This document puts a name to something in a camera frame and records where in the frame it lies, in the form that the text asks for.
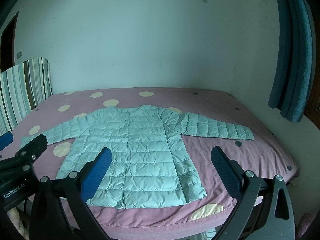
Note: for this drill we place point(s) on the dark wooden door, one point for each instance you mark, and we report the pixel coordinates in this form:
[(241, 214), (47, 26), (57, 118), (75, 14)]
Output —
[(7, 42)]

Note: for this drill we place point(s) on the pink cloth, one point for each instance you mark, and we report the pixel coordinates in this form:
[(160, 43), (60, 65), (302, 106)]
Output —
[(306, 223)]

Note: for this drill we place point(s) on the light green puffer jacket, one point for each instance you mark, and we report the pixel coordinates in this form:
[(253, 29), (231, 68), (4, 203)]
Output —
[(145, 142)]

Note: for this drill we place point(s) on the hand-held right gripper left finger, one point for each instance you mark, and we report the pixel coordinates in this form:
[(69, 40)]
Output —
[(99, 171)]

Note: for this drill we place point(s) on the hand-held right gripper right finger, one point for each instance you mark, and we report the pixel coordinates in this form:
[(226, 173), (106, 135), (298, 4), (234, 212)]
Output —
[(225, 173)]

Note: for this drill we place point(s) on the striped headboard cushion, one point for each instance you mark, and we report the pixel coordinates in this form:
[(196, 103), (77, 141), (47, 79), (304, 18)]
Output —
[(22, 87)]

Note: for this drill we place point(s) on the pink polka dot bed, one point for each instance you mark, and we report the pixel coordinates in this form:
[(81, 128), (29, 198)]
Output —
[(212, 100)]

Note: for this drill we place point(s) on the blue curtain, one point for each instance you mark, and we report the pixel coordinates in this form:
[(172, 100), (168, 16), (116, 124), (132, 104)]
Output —
[(292, 55)]

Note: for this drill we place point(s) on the beige cloth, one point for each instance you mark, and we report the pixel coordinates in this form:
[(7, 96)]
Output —
[(12, 216)]

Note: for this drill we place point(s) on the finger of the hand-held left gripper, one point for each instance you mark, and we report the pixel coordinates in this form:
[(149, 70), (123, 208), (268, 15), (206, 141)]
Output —
[(6, 140), (35, 146)]

